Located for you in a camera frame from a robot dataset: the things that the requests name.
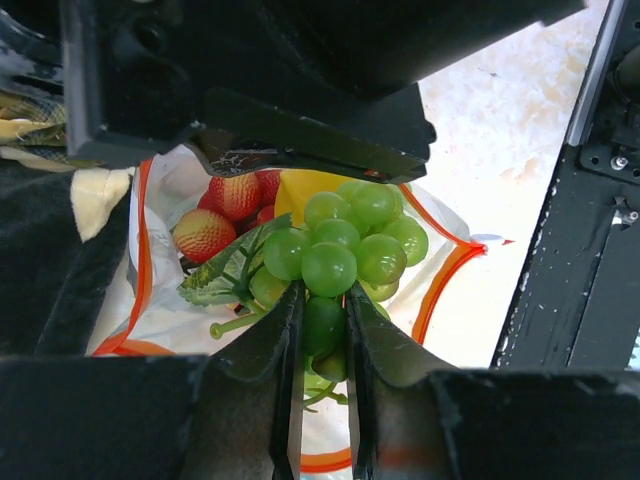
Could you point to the green lettuce leaf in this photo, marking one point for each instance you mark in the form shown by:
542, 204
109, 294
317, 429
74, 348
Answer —
360, 234

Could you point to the red cherry tomato bunch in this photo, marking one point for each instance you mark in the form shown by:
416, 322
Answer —
229, 208

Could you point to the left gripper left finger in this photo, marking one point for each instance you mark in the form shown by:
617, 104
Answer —
236, 414

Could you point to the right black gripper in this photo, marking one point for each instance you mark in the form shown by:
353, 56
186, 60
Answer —
330, 86

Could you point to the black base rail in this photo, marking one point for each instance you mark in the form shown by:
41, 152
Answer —
576, 304

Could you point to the yellow pepper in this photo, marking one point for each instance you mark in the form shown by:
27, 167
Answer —
298, 186

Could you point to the yellow plaid shirt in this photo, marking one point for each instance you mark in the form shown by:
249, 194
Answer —
33, 133

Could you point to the black floral pillow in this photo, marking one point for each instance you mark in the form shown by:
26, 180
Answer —
63, 235

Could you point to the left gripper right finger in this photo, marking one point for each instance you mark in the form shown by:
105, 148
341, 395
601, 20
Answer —
414, 416

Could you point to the clear zip bag orange zipper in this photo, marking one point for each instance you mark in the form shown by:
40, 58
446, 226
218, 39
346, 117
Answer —
162, 323

